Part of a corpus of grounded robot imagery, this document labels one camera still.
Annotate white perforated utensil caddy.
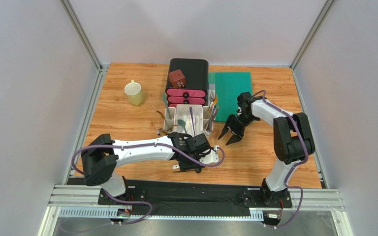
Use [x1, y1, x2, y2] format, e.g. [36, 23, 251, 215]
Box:
[163, 104, 214, 138]

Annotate teal plastic spoon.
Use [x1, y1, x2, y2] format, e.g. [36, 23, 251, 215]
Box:
[177, 119, 193, 136]

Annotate gold handled knife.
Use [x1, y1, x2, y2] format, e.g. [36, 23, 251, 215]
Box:
[208, 95, 218, 115]

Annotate large silver fork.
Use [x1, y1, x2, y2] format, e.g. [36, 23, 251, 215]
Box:
[209, 90, 216, 108]

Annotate purple metal spoon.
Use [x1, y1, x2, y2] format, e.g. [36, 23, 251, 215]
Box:
[189, 107, 196, 136]

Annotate teal plastic knife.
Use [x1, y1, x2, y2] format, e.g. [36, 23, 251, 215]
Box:
[162, 92, 169, 112]

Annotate black and pink drawer box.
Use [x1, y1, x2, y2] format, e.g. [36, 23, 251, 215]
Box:
[165, 58, 209, 107]

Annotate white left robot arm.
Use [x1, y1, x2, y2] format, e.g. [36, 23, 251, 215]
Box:
[72, 132, 225, 197]

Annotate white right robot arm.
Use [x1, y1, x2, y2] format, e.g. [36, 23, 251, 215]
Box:
[219, 90, 315, 206]

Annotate black small spoon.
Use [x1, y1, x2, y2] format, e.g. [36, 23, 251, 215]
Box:
[194, 167, 202, 174]

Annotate teal cutting mat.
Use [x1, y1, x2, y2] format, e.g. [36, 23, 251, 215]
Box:
[209, 72, 252, 122]

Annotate gold spoon in caddy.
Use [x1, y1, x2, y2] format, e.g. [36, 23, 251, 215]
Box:
[156, 111, 166, 123]

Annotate brown relay block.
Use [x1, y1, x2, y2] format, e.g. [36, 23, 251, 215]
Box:
[168, 69, 186, 89]

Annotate yellow-green mug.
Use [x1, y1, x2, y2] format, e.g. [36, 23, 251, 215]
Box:
[124, 80, 144, 106]

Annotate black mounting rail base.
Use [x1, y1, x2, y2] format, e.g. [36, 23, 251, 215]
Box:
[95, 178, 293, 217]

